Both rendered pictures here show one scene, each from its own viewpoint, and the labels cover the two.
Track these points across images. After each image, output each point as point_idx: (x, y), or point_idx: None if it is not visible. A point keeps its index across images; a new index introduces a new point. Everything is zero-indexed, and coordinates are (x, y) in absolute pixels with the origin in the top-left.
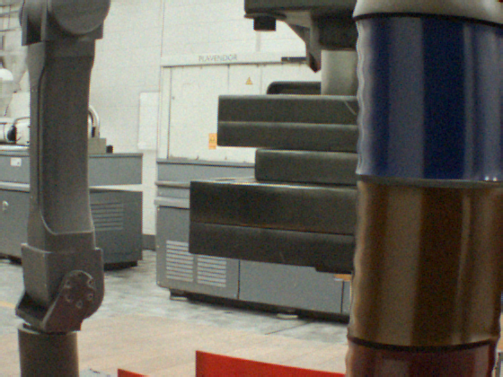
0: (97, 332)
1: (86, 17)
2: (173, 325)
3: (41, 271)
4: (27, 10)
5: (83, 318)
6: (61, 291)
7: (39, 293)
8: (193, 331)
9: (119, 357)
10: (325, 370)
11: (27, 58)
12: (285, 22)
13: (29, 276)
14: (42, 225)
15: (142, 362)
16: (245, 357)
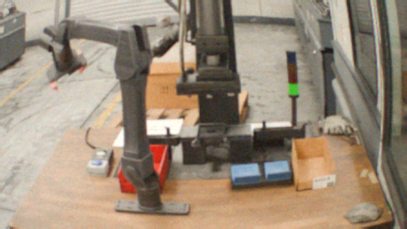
0: (52, 224)
1: None
2: (23, 214)
3: (152, 161)
4: (140, 64)
5: None
6: None
7: (150, 171)
8: (29, 210)
9: (83, 214)
10: None
11: (138, 84)
12: (65, 64)
13: (145, 170)
14: (149, 144)
15: (83, 209)
16: (57, 196)
